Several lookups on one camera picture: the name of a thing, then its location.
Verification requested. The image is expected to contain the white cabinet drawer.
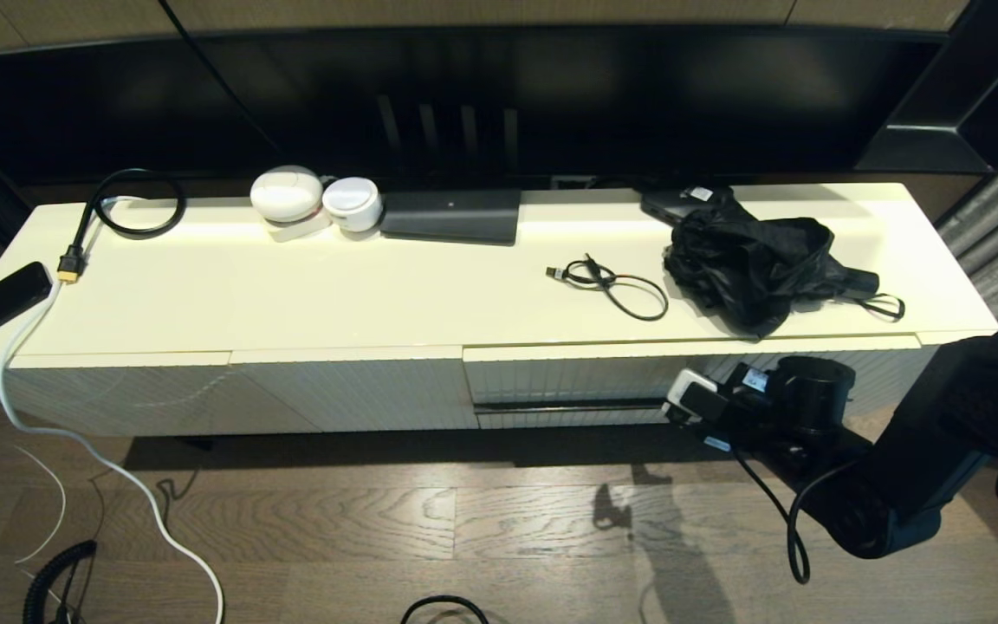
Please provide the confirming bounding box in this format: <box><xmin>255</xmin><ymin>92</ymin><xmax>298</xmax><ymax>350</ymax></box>
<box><xmin>463</xmin><ymin>334</ymin><xmax>922</xmax><ymax>431</ymax></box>

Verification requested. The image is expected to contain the white egg-shaped device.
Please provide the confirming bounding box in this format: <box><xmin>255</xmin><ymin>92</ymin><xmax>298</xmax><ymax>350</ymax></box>
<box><xmin>249</xmin><ymin>165</ymin><xmax>324</xmax><ymax>223</ymax></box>

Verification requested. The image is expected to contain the thin white cable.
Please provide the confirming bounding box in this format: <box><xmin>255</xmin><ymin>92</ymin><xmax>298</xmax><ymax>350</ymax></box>
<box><xmin>0</xmin><ymin>407</ymin><xmax>68</xmax><ymax>566</ymax></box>

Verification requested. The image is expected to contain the white cylindrical device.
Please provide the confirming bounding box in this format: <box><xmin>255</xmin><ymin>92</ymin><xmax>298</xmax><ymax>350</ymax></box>
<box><xmin>321</xmin><ymin>176</ymin><xmax>382</xmax><ymax>232</ymax></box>

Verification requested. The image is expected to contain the black umbrella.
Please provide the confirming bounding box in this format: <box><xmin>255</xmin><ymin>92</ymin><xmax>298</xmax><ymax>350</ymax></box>
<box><xmin>662</xmin><ymin>189</ymin><xmax>906</xmax><ymax>341</ymax></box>

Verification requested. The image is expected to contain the black flat set-top box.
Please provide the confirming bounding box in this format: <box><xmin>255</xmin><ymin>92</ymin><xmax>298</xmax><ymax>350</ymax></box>
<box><xmin>379</xmin><ymin>188</ymin><xmax>522</xmax><ymax>245</ymax></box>

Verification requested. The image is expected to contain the black HDMI cable gold plug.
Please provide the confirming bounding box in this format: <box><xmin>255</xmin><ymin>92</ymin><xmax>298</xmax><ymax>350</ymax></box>
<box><xmin>56</xmin><ymin>167</ymin><xmax>187</xmax><ymax>283</ymax></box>

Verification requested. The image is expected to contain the dark wall shelf unit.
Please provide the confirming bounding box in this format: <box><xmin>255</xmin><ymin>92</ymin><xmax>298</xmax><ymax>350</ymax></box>
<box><xmin>852</xmin><ymin>0</ymin><xmax>998</xmax><ymax>174</ymax></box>

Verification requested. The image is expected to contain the small black box white label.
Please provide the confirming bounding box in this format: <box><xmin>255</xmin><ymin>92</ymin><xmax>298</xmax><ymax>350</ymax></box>
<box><xmin>640</xmin><ymin>182</ymin><xmax>729</xmax><ymax>228</ymax></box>

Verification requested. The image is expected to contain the black television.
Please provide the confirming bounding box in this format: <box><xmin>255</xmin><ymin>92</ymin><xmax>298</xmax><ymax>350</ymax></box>
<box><xmin>191</xmin><ymin>26</ymin><xmax>942</xmax><ymax>192</ymax></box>

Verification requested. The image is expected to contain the black cable loop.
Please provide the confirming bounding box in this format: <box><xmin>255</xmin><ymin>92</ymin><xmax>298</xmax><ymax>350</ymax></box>
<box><xmin>400</xmin><ymin>595</ymin><xmax>489</xmax><ymax>624</ymax></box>

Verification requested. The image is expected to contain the short black USB cable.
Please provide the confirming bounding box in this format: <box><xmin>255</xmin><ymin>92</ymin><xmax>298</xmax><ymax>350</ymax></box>
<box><xmin>546</xmin><ymin>254</ymin><xmax>670</xmax><ymax>323</ymax></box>

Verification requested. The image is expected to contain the white tv cabinet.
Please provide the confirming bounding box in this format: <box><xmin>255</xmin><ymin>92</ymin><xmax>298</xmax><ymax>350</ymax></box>
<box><xmin>0</xmin><ymin>180</ymin><xmax>998</xmax><ymax>437</ymax></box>

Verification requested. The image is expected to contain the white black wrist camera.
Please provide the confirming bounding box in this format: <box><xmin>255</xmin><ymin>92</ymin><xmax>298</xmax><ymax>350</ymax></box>
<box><xmin>662</xmin><ymin>368</ymin><xmax>729</xmax><ymax>427</ymax></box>

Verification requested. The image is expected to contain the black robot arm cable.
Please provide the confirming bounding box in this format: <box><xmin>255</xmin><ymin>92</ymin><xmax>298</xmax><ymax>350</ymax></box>
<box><xmin>729</xmin><ymin>314</ymin><xmax>998</xmax><ymax>586</ymax></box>

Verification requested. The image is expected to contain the black coiled cable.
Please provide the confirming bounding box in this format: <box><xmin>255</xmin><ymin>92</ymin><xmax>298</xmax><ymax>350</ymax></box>
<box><xmin>23</xmin><ymin>539</ymin><xmax>100</xmax><ymax>624</ymax></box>

